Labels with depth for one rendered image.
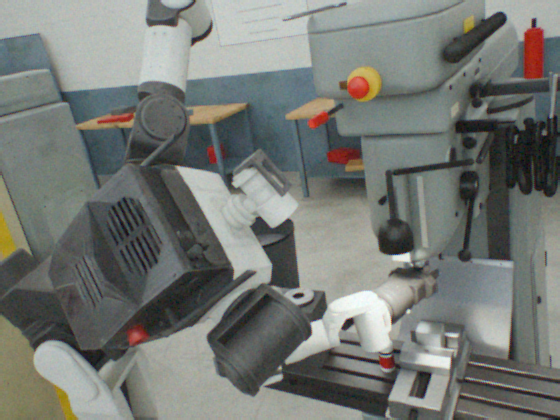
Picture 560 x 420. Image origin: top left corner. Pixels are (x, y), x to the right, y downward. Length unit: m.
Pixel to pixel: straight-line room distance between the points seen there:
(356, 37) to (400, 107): 0.18
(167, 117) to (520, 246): 1.15
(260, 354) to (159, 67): 0.56
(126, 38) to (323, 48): 6.55
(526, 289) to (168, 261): 1.28
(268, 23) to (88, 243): 5.45
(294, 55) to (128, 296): 5.41
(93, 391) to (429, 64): 0.87
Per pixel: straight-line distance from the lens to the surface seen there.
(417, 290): 1.32
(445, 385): 1.44
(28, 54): 8.33
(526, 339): 1.94
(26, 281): 1.14
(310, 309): 1.53
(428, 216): 1.23
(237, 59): 6.53
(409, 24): 1.00
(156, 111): 1.00
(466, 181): 1.30
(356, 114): 1.16
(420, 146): 1.18
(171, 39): 1.12
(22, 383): 2.68
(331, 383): 1.58
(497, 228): 1.72
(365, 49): 1.03
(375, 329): 1.23
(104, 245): 0.89
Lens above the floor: 1.93
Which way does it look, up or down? 21 degrees down
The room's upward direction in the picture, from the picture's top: 10 degrees counter-clockwise
